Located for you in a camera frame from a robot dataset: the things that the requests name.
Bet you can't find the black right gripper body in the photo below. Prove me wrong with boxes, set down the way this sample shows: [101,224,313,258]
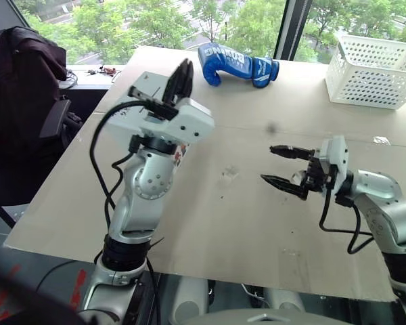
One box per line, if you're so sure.
[300,156,338,201]

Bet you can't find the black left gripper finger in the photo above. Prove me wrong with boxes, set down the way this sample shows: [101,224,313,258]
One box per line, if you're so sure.
[161,59,187,106]
[175,58,195,102]

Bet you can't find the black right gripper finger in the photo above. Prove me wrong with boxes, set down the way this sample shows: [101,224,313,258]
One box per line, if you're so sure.
[259,173,309,201]
[269,144,316,162]

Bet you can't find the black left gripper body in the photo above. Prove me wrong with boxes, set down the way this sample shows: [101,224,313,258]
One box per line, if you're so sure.
[128,85,179,121]

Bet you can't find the blue boxing glove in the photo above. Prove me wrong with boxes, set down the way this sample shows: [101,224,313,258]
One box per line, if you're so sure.
[198,42,279,89]

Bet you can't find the small clutter on window sill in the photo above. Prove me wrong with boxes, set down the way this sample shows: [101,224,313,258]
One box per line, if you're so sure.
[85,66,120,79]

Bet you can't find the black office chair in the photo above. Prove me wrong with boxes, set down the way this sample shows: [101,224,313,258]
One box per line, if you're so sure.
[0,26,86,208]

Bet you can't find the white perforated plastic basket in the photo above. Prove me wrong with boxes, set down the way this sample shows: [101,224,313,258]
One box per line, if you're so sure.
[324,34,406,111]

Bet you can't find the grey rounded robot leg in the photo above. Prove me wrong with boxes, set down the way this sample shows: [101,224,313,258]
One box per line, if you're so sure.
[262,286,307,316]
[168,276,210,325]

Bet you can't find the grey robot waist cover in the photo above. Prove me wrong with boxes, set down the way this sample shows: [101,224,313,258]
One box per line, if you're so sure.
[185,306,353,325]

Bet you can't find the dark jacket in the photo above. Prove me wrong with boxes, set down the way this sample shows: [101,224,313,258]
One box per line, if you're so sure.
[0,26,68,150]

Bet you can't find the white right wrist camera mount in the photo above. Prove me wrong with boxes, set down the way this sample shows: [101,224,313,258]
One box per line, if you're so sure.
[319,135,349,194]

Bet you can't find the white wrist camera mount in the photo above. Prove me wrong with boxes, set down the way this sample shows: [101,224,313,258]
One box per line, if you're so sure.
[319,135,349,194]
[105,97,215,143]

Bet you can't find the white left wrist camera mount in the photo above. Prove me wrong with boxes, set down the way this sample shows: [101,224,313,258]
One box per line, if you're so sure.
[105,97,215,143]

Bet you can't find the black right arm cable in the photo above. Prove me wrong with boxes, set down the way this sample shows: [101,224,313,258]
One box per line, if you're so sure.
[318,188,375,255]

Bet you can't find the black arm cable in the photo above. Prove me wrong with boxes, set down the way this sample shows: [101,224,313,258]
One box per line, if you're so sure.
[318,188,375,255]
[89,100,149,231]

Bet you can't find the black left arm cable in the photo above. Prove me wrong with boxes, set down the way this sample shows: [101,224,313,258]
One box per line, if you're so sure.
[89,100,149,231]

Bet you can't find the black window frame post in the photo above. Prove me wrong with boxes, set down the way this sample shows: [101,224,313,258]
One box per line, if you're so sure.
[273,0,314,62]

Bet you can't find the black cable under table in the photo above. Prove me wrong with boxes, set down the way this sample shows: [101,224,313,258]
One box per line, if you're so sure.
[145,236,166,325]

